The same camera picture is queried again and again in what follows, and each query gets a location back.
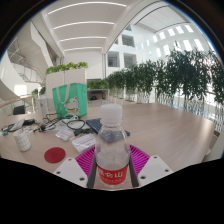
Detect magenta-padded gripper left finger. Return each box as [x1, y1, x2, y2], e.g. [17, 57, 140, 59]
[52, 145, 98, 190]

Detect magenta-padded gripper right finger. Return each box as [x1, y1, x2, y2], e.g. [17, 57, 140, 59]
[128, 144, 175, 189]

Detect clear plastic bottle red label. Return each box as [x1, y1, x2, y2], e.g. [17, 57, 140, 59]
[94, 102, 132, 188]

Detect flat round red coaster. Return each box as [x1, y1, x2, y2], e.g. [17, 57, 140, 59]
[43, 146, 67, 164]

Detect white printed paper sheet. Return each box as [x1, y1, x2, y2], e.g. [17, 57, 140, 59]
[71, 132, 98, 153]

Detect small white card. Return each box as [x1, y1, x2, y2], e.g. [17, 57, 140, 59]
[55, 128, 76, 142]

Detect dark blue keyboard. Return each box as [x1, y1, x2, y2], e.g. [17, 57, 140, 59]
[85, 117, 132, 137]

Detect white grid-patterned cup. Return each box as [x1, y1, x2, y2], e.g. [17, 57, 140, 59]
[12, 128, 32, 153]

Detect black and white handheld device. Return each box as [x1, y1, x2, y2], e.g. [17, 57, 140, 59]
[1, 117, 37, 134]

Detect green tote bag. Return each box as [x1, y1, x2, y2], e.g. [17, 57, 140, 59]
[51, 82, 89, 120]

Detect white slim bottle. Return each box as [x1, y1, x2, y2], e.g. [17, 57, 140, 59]
[38, 93, 50, 118]

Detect black chair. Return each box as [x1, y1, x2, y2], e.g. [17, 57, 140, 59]
[12, 104, 27, 116]

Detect low wooden planter bench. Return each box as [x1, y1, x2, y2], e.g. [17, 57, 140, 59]
[86, 78, 111, 102]

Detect white planter box with plants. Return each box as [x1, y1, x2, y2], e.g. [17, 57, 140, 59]
[45, 61, 90, 103]

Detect row of green potted trees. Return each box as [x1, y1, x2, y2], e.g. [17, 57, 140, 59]
[105, 46, 224, 118]

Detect long ceiling light strips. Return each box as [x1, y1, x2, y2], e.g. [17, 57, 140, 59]
[47, 1, 128, 53]

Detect black cable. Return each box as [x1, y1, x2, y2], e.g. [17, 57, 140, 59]
[39, 113, 87, 133]

